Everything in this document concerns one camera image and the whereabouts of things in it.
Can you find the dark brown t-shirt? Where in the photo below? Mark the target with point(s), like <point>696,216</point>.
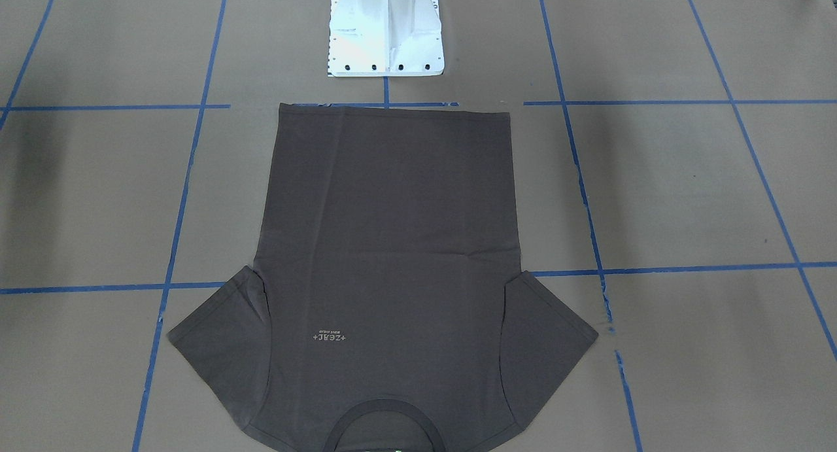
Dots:
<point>386,308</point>

